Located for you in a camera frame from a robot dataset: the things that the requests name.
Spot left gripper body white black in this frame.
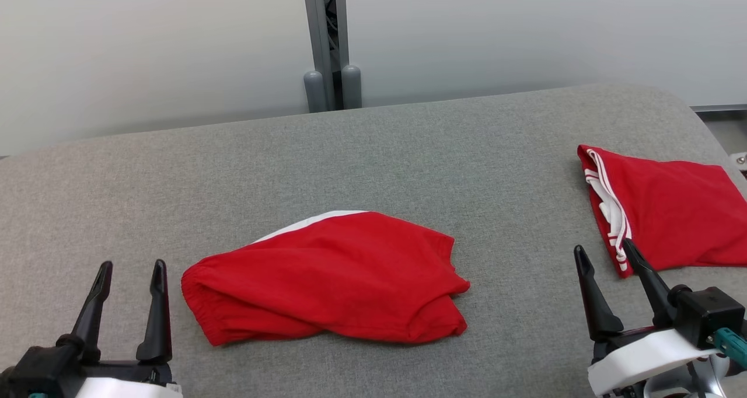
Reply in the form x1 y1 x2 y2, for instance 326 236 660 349
75 360 183 398

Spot red jersey with white trim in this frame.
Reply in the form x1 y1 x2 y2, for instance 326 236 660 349
577 144 747 280

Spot teal right camera cable plug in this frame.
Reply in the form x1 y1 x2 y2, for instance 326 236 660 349
713 328 747 369

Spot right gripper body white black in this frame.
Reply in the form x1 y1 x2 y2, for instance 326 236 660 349
587 326 724 397

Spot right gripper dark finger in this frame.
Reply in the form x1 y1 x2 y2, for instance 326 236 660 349
573 245 624 342
622 239 678 329

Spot red shorts with white band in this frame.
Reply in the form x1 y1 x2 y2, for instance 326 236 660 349
181 210 471 347

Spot grey metal post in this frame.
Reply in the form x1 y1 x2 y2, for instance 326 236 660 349
302 0 350 111

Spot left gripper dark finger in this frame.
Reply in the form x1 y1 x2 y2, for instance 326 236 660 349
55 261 114 365
136 259 173 364

